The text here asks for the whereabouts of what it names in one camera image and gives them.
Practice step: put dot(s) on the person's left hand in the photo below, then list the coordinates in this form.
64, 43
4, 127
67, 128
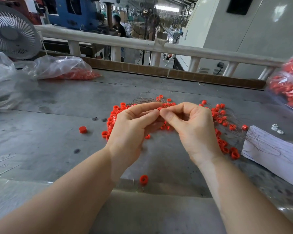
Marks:
129, 136

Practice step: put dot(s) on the person's right hand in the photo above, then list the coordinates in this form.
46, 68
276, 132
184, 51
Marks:
195, 134

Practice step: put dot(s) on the pile of red plastic rings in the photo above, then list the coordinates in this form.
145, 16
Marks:
219, 121

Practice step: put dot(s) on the person's left forearm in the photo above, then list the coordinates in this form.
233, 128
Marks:
51, 202

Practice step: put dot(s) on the person's right forearm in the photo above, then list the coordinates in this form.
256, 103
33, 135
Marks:
251, 197

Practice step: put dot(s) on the brown wooden board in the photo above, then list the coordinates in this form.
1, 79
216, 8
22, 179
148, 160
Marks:
142, 68

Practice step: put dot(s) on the small clear plastic piece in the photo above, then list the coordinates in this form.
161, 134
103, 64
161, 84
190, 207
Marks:
280, 131
274, 126

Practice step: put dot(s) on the white paper sheet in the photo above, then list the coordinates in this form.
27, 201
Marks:
275, 157

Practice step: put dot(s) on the clear bag with red pieces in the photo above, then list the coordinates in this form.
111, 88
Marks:
62, 67

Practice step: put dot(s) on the white metal railing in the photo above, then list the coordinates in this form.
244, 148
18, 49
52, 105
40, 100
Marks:
118, 40

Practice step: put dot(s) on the large clear bag red pieces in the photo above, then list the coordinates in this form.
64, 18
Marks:
289, 84

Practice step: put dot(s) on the large grey machine cabinet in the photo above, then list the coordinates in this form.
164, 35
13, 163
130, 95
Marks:
272, 29

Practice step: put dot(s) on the blue industrial machine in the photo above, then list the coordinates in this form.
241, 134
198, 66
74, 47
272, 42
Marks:
82, 13

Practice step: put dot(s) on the crumpled clear plastic bag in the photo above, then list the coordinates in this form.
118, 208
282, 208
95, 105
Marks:
1, 82

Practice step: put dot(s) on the white desk fan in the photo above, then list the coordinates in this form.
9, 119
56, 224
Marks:
13, 31

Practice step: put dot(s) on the red industrial machine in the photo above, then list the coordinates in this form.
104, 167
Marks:
12, 3

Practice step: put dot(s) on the black pedestal fan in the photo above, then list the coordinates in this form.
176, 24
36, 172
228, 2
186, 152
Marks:
154, 21

